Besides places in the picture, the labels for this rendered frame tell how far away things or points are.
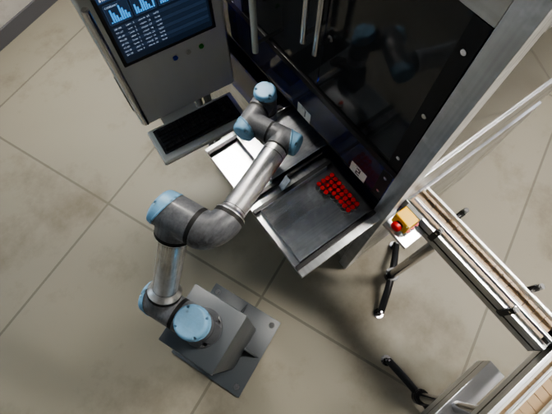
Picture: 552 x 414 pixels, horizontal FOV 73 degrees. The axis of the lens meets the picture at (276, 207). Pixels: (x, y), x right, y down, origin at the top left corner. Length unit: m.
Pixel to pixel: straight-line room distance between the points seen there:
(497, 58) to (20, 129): 3.04
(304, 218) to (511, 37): 0.97
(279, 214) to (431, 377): 1.39
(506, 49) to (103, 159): 2.53
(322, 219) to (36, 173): 2.14
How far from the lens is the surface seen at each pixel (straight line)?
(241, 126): 1.21
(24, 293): 2.79
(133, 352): 2.45
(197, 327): 1.33
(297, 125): 1.73
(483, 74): 0.90
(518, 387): 1.60
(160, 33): 1.61
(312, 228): 1.52
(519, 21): 0.83
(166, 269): 1.22
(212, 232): 1.02
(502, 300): 1.62
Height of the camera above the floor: 2.31
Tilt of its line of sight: 68 degrees down
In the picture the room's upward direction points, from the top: straight up
